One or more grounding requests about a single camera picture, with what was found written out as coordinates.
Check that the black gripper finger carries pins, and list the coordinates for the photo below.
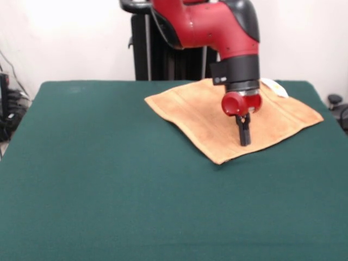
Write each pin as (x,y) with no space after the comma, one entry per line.
(248,127)
(242,130)

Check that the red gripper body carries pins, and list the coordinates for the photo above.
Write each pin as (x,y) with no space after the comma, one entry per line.
(239,104)

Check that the orange terry towel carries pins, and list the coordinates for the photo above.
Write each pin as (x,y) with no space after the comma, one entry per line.
(272,127)

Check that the dark green table cloth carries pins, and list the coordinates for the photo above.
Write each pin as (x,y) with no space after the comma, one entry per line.
(81,190)

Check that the black equipment box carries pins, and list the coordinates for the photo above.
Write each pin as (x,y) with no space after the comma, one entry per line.
(4,89)

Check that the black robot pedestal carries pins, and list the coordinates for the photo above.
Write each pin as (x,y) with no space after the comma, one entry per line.
(163,62)

